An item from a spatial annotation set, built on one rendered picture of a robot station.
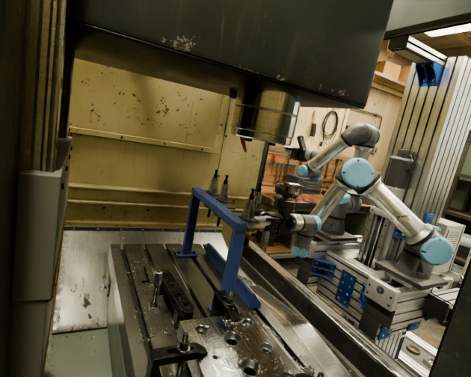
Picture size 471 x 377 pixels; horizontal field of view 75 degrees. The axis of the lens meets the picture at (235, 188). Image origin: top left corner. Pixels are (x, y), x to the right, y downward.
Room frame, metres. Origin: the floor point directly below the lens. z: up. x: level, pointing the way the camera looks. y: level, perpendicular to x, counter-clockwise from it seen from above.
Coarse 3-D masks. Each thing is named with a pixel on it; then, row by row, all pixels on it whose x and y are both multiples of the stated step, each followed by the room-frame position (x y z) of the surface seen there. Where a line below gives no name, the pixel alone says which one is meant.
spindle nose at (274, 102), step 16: (240, 96) 0.75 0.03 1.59; (256, 96) 0.71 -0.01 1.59; (272, 96) 0.71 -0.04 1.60; (288, 96) 0.72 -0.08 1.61; (240, 112) 0.74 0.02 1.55; (256, 112) 0.71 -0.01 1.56; (272, 112) 0.71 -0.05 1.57; (288, 112) 0.72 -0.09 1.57; (240, 128) 0.73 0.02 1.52; (256, 128) 0.71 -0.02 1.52; (272, 128) 0.71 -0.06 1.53; (288, 128) 0.73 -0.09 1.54; (288, 144) 0.75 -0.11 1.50
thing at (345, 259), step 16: (368, 224) 1.60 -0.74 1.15; (384, 224) 1.52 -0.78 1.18; (368, 240) 1.60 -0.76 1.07; (384, 240) 1.52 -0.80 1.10; (336, 256) 1.59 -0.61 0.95; (352, 256) 1.64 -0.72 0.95; (368, 256) 1.59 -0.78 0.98; (384, 256) 1.52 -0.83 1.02; (336, 272) 1.57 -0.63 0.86; (352, 272) 1.49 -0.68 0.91; (368, 272) 1.45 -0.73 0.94; (320, 288) 1.63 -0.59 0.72; (336, 288) 1.54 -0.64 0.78; (336, 304) 1.53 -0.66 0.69; (352, 304) 1.45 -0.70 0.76; (352, 320) 1.42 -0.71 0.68
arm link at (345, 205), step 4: (344, 196) 1.70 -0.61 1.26; (348, 196) 1.72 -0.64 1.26; (340, 200) 1.69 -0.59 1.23; (344, 200) 1.69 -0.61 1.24; (348, 200) 1.71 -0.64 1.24; (340, 204) 1.69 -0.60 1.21; (344, 204) 1.69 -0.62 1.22; (348, 204) 1.72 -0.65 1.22; (352, 204) 1.76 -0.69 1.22; (336, 208) 1.69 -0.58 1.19; (340, 208) 1.69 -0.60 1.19; (344, 208) 1.70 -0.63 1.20; (348, 208) 1.73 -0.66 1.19; (332, 212) 1.70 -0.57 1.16; (336, 212) 1.69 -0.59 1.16; (340, 212) 1.69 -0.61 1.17; (344, 212) 1.70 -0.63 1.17; (336, 216) 1.69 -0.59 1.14; (340, 216) 1.69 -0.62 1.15; (344, 216) 1.71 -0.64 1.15
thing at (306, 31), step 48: (96, 0) 0.49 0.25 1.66; (144, 0) 0.52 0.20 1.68; (192, 0) 0.55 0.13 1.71; (240, 0) 0.59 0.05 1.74; (288, 0) 0.64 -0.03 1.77; (336, 0) 0.69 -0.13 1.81; (384, 0) 0.76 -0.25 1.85; (96, 48) 0.64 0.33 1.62; (144, 48) 0.55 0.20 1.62; (192, 48) 0.56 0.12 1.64; (240, 48) 0.60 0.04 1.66; (288, 48) 0.65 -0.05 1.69; (336, 48) 0.71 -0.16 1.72; (336, 96) 0.73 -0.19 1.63
